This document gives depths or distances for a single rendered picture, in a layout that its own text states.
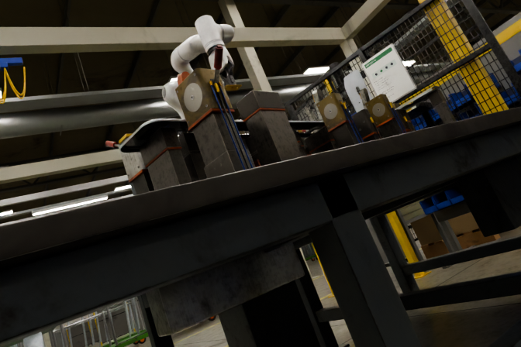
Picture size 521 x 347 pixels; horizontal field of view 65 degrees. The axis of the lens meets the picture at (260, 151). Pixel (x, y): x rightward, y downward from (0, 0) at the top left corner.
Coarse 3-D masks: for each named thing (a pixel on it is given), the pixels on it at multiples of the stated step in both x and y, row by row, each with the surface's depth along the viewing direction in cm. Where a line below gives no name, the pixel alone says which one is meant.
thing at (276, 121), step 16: (256, 96) 119; (272, 96) 125; (240, 112) 123; (256, 112) 119; (272, 112) 122; (256, 128) 120; (272, 128) 118; (288, 128) 124; (256, 144) 120; (272, 144) 116; (288, 144) 120; (272, 160) 116
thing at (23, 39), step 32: (384, 0) 566; (0, 32) 384; (32, 32) 398; (64, 32) 415; (96, 32) 432; (128, 32) 451; (160, 32) 472; (192, 32) 494; (256, 32) 546; (288, 32) 577; (320, 32) 610; (352, 32) 620
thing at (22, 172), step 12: (72, 156) 710; (84, 156) 719; (96, 156) 729; (108, 156) 739; (120, 156) 750; (0, 168) 650; (12, 168) 658; (24, 168) 666; (36, 168) 675; (48, 168) 683; (60, 168) 693; (72, 168) 702; (84, 168) 722; (0, 180) 643; (12, 180) 659; (108, 192) 912; (120, 192) 931; (60, 204) 856; (0, 216) 797; (12, 216) 813
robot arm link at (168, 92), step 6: (168, 84) 205; (174, 84) 205; (162, 90) 207; (168, 90) 204; (174, 90) 204; (168, 96) 204; (174, 96) 204; (168, 102) 207; (174, 102) 205; (174, 108) 210; (180, 108) 207; (180, 114) 210
